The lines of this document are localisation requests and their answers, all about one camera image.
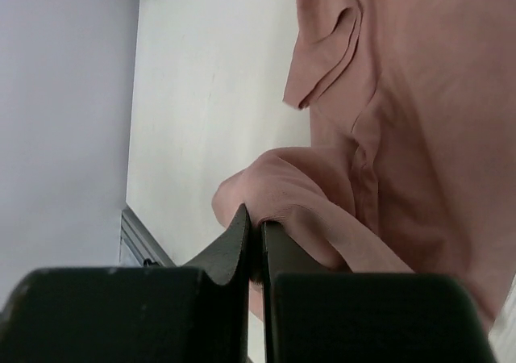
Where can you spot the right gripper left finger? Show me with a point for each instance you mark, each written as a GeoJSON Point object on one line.
{"type": "Point", "coordinates": [220, 314]}

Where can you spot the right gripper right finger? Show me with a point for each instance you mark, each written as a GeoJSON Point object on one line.
{"type": "Point", "coordinates": [299, 301]}

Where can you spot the pink t shirt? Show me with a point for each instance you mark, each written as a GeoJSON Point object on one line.
{"type": "Point", "coordinates": [411, 166]}

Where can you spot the aluminium rail frame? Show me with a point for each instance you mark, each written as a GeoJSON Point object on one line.
{"type": "Point", "coordinates": [137, 246]}

